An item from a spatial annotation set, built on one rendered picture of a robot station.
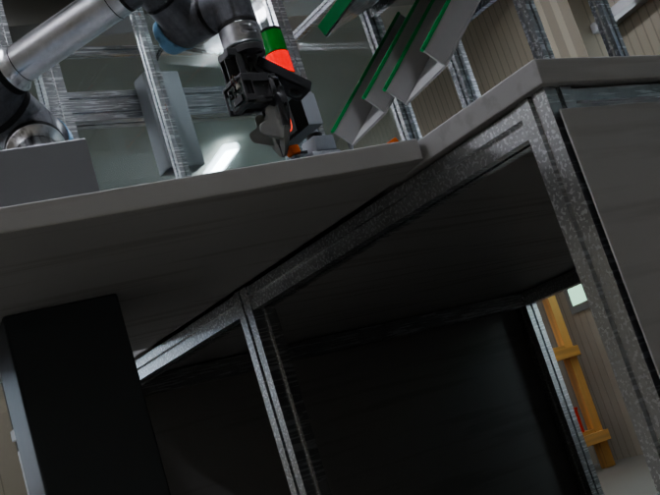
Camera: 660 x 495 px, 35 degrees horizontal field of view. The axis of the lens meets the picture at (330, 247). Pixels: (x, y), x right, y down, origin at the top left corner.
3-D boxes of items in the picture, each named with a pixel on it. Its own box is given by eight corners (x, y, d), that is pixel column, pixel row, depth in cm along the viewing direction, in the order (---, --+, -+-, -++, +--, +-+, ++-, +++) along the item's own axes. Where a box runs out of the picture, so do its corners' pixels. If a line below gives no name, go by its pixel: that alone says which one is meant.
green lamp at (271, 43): (272, 48, 215) (265, 27, 216) (261, 60, 219) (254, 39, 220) (292, 48, 218) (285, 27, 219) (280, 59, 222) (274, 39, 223)
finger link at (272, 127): (262, 158, 183) (247, 111, 185) (290, 155, 187) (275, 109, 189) (270, 151, 181) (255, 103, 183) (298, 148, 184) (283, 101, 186)
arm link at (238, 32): (246, 39, 196) (266, 18, 189) (252, 61, 195) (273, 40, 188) (211, 39, 191) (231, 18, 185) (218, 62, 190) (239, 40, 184)
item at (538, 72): (542, 82, 112) (533, 58, 113) (82, 392, 230) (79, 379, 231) (1052, 57, 195) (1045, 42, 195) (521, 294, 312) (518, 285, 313)
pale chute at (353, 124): (387, 113, 157) (362, 96, 156) (353, 146, 169) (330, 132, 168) (453, -13, 170) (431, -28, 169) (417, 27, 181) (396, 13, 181)
